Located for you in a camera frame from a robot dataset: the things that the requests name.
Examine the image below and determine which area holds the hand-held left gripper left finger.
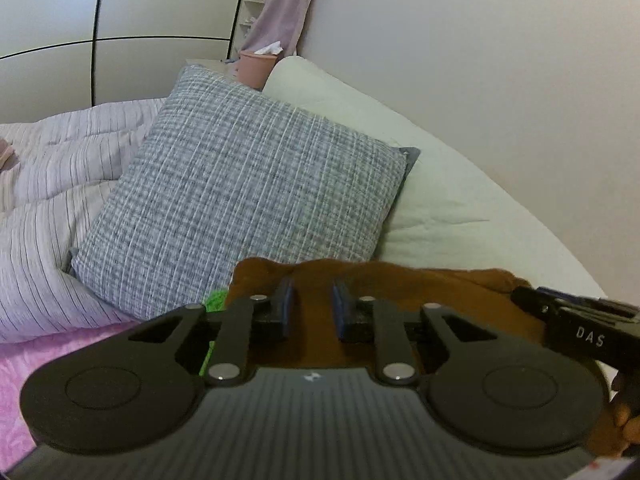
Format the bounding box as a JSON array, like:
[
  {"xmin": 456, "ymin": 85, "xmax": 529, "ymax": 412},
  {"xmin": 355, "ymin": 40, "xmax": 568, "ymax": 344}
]
[{"xmin": 120, "ymin": 276, "xmax": 297, "ymax": 387}]

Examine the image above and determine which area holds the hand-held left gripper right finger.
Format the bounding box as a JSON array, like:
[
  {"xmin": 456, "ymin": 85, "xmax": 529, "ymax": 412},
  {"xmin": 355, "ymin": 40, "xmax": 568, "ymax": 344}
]
[{"xmin": 331, "ymin": 281, "xmax": 503, "ymax": 387}]

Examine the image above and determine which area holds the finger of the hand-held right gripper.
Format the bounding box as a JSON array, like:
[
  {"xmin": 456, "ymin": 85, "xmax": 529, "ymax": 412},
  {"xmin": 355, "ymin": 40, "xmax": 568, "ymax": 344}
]
[
  {"xmin": 537, "ymin": 287, "xmax": 640, "ymax": 318},
  {"xmin": 511, "ymin": 286, "xmax": 561, "ymax": 321}
]

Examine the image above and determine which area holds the brown long-sleeved shirt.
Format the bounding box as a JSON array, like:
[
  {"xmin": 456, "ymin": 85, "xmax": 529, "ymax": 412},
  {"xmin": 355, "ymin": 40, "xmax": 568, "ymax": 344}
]
[{"xmin": 224, "ymin": 257, "xmax": 632, "ymax": 458}]

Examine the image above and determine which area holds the person's right hand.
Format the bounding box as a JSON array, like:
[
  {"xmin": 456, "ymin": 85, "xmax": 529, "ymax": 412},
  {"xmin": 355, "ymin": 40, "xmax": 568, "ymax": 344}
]
[{"xmin": 611, "ymin": 370, "xmax": 640, "ymax": 445}]

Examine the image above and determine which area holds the green knitted garment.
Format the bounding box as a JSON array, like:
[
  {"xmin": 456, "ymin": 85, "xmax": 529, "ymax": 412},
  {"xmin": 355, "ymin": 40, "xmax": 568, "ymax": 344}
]
[{"xmin": 199, "ymin": 289, "xmax": 232, "ymax": 377}]

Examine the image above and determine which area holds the grey woven cushion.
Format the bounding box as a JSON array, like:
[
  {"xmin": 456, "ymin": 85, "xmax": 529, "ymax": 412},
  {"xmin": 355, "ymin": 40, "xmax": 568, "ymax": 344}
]
[{"xmin": 70, "ymin": 65, "xmax": 422, "ymax": 322}]

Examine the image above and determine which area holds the white pillow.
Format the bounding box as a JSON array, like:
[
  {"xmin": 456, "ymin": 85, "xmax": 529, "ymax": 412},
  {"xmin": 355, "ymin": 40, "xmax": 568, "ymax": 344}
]
[{"xmin": 262, "ymin": 56, "xmax": 608, "ymax": 302}]

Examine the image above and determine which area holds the pink waste bin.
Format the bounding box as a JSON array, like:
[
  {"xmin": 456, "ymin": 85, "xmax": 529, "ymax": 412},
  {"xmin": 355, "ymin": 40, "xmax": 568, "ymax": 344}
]
[{"xmin": 239, "ymin": 50, "xmax": 279, "ymax": 92}]

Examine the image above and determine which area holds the light bedside table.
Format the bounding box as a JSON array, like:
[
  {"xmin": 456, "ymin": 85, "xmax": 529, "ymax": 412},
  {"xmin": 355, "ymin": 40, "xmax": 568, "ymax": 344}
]
[{"xmin": 184, "ymin": 57, "xmax": 242, "ymax": 82}]

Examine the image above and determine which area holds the grey striped quilt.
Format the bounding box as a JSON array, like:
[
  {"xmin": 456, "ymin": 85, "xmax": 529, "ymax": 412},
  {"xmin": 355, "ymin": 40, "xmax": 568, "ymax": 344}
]
[{"xmin": 0, "ymin": 97, "xmax": 168, "ymax": 344}]

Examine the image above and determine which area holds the pink floral bedsheet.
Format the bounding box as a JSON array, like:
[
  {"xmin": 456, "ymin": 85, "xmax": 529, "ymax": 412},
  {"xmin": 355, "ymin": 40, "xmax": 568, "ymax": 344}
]
[{"xmin": 0, "ymin": 319, "xmax": 147, "ymax": 471}]

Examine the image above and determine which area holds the purple hanging garment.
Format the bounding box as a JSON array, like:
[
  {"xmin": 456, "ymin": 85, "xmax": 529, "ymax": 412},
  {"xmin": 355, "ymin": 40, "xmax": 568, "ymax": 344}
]
[{"xmin": 244, "ymin": 0, "xmax": 324, "ymax": 57}]

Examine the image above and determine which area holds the white wardrobe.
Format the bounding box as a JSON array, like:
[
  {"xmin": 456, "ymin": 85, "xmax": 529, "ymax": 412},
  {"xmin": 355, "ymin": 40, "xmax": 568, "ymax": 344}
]
[{"xmin": 0, "ymin": 0, "xmax": 252, "ymax": 112}]

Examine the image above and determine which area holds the white wall shelf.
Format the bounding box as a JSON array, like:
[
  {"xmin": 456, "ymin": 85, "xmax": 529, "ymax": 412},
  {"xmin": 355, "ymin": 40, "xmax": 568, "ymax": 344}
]
[{"xmin": 231, "ymin": 0, "xmax": 267, "ymax": 61}]

